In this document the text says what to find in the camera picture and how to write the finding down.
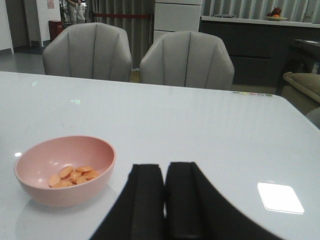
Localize orange ham slices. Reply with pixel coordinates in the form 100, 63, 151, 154
48, 165, 100, 188

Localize left grey upholstered chair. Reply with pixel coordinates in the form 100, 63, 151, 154
42, 22, 132, 82

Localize grey upholstered chair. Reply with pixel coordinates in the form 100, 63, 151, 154
139, 31, 235, 90
42, 22, 132, 82

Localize fruit plate on counter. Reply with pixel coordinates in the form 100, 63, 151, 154
264, 7, 288, 22

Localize red bin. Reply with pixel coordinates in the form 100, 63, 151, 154
48, 20, 64, 42

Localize red barrier belt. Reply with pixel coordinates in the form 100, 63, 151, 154
92, 13, 153, 19

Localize right grey upholstered chair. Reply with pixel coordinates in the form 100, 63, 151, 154
139, 31, 235, 90

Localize grey curtain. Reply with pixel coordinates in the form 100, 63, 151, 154
87, 0, 155, 69

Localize dark kitchen counter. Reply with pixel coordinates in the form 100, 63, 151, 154
199, 16, 320, 88

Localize pink plastic bowl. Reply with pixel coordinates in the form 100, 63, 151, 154
14, 135, 117, 207

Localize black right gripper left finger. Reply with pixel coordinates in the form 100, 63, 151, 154
90, 164, 165, 240

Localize white refrigerator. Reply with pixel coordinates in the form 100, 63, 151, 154
153, 0, 202, 40

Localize beige sofa cushion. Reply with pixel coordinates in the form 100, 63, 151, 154
281, 72, 320, 115

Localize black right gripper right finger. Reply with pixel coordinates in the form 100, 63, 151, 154
165, 162, 278, 240

